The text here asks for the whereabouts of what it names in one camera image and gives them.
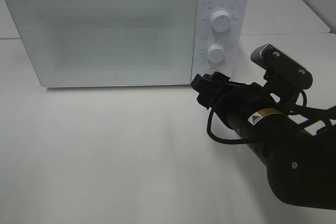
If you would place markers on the white microwave door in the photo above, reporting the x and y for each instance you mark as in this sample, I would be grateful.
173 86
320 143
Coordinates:
93 43

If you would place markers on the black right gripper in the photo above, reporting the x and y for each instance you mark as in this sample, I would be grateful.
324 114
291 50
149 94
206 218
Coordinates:
245 109

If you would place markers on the round door release button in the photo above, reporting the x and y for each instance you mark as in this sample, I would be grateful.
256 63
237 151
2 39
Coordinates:
211 71

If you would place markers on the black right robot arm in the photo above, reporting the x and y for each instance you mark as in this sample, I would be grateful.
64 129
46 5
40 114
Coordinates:
299 157

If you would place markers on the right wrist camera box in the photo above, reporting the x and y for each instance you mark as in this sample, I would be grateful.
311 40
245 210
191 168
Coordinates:
278 64

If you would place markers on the white upper power knob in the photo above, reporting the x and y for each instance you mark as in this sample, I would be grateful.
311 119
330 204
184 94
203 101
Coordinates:
221 20

